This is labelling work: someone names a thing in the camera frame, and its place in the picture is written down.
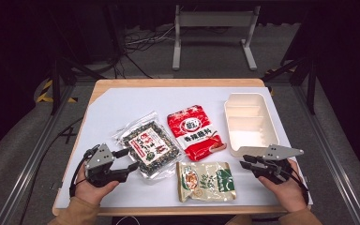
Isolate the black tripod stand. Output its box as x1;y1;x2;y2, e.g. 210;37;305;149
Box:
47;46;108;116
262;55;319;115

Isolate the red seasoning packet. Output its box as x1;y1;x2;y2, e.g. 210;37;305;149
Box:
166;104;228;163

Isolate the thin black floor cable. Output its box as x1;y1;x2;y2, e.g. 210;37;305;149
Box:
18;116;85;225

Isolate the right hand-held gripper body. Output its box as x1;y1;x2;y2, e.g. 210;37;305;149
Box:
257;143;306;186

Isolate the white plastic storage box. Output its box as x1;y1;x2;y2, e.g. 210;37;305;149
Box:
223;92;281;158

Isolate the clear seaweed snack packet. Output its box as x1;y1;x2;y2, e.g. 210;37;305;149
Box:
112;111;183;181

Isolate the yellow and black hazard tape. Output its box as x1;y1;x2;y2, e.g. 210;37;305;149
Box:
35;79;79;104

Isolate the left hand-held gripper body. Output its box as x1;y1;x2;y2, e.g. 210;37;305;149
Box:
84;143;129;188

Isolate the green and white snack packet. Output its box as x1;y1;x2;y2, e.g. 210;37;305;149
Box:
175;160;237;203

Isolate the person's right hand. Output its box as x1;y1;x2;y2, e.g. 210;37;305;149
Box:
257;158;309;214

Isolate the person's left hand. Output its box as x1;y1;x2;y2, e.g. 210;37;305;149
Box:
74;165;120;206

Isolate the white table mat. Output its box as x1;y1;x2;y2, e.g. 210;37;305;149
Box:
55;86;314;209

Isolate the grey metal stand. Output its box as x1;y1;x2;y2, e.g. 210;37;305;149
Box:
172;4;262;71

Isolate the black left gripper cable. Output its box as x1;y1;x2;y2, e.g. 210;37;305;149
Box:
68;145;101;199

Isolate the wooden table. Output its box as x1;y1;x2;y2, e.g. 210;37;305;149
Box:
52;78;314;218

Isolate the bundle of floor cables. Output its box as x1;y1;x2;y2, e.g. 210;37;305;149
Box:
118;25;176;80

